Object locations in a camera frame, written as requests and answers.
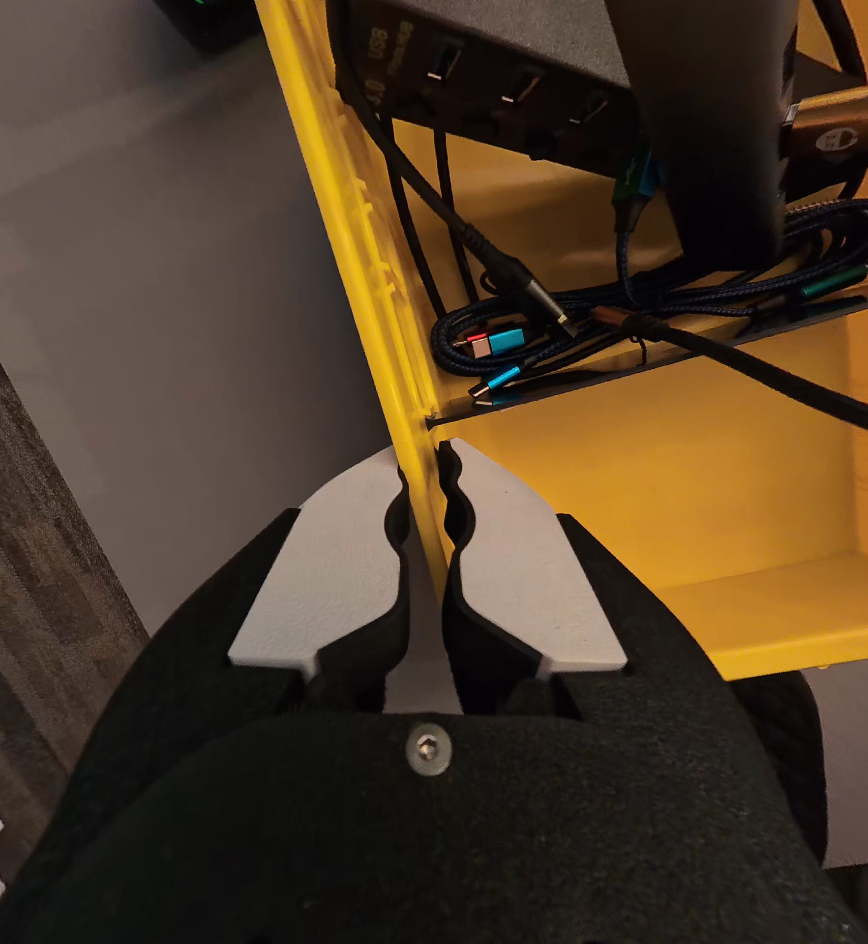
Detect black usb cable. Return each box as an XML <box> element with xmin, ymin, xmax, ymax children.
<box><xmin>353</xmin><ymin>104</ymin><xmax>575</xmax><ymax>340</ymax></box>

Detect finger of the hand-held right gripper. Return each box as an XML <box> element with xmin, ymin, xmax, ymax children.
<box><xmin>604</xmin><ymin>0</ymin><xmax>796</xmax><ymax>269</ymax></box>

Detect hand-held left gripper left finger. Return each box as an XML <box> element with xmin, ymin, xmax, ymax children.
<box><xmin>228</xmin><ymin>446</ymin><xmax>413</xmax><ymax>679</ymax></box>

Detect black usb hub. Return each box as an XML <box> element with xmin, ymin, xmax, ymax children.
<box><xmin>328</xmin><ymin>0</ymin><xmax>656</xmax><ymax>171</ymax></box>

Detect black power station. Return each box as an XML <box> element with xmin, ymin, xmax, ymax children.
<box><xmin>154</xmin><ymin>0</ymin><xmax>265</xmax><ymax>53</ymax></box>

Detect yellow plastic bin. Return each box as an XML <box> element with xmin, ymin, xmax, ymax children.
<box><xmin>254</xmin><ymin>0</ymin><xmax>868</xmax><ymax>679</ymax></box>

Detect blue braided usb cable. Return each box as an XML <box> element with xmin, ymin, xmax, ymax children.
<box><xmin>431</xmin><ymin>200</ymin><xmax>868</xmax><ymax>407</ymax></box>

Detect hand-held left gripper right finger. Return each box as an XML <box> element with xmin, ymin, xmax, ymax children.
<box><xmin>442</xmin><ymin>437</ymin><xmax>629</xmax><ymax>679</ymax></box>

